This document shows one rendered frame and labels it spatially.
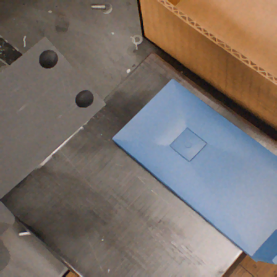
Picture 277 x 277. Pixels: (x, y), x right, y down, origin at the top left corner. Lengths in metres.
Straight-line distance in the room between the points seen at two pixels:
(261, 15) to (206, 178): 0.16
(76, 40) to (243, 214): 0.21
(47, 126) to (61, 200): 0.21
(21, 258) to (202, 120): 0.17
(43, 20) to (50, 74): 0.30
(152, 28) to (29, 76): 0.27
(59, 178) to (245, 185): 0.14
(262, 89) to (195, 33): 0.06
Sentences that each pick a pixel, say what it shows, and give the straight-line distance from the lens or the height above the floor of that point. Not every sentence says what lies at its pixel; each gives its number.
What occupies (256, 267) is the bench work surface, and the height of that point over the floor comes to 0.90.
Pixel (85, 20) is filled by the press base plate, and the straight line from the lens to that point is 0.67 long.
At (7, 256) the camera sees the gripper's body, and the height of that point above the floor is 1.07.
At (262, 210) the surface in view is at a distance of 0.56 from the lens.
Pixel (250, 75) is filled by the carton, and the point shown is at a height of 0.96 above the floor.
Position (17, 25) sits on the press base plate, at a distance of 0.68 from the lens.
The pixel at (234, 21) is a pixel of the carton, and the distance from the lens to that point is 0.65.
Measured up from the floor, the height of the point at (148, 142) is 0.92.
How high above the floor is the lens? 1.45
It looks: 65 degrees down
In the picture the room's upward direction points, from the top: 12 degrees counter-clockwise
